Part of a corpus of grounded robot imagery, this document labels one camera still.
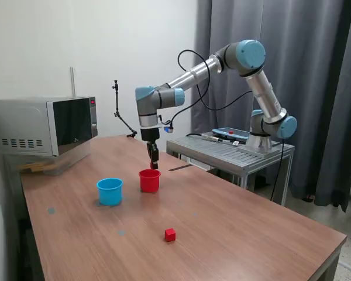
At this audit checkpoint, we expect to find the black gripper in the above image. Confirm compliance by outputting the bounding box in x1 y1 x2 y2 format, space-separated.
140 127 161 170

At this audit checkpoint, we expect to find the red plastic cup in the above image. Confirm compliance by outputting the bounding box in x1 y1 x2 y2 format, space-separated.
138 169 161 193

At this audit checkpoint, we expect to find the grey metal robot cart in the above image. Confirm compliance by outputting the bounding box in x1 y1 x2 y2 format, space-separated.
166 133 295 207

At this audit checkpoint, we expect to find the blue teach pendant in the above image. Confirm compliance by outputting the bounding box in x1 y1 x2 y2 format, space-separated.
212 126 250 141

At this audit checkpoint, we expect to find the silver microwave oven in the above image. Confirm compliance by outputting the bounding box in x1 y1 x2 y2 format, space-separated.
0 96 99 157

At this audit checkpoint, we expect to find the grey curtain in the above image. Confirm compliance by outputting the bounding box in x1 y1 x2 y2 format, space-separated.
191 0 351 213

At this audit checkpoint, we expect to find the grey table leg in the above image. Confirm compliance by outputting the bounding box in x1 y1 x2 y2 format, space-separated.
309 248 347 281

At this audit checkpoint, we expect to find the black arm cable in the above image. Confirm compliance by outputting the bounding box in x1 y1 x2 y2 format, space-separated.
171 49 254 131

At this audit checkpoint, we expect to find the black hanging cable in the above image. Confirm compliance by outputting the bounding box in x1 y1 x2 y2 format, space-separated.
269 136 284 202

